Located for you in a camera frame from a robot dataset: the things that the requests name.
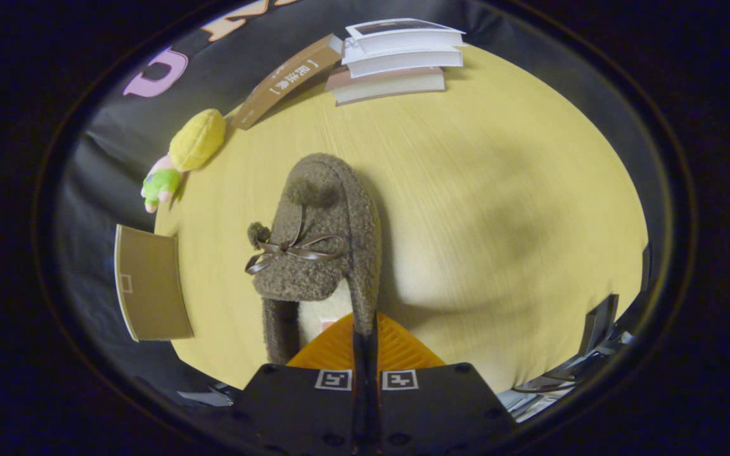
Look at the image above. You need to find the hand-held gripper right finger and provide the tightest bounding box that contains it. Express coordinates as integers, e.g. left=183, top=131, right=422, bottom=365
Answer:
left=368, top=312, right=518, bottom=456

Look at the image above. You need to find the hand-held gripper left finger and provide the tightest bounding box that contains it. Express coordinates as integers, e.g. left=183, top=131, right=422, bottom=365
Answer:
left=232, top=312, right=366, bottom=456

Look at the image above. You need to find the beige storage box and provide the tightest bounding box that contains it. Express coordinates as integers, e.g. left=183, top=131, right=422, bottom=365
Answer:
left=114, top=224, right=195, bottom=343

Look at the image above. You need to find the brown fuzzy shoe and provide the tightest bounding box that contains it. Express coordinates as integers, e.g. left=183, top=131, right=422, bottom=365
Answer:
left=245, top=152, right=383, bottom=365

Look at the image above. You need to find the pink and green plush toy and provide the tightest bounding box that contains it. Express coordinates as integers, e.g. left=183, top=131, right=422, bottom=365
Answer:
left=141, top=154, right=183, bottom=214

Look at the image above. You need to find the yellow plush bread toy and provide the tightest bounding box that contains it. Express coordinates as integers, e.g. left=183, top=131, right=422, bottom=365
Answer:
left=169, top=108, right=227, bottom=172

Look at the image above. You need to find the mauve cover book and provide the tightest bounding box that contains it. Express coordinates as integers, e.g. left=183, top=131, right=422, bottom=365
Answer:
left=325, top=65, right=447, bottom=106

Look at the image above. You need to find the brown cover book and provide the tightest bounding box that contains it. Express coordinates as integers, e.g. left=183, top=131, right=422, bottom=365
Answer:
left=233, top=33, right=345, bottom=131

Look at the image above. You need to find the black backdrop cloth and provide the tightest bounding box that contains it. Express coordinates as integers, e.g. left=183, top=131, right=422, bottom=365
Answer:
left=54, top=0, right=667, bottom=406

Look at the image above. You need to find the white book with portrait cover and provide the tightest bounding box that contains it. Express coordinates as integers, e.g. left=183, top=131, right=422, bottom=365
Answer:
left=345, top=18, right=467, bottom=64

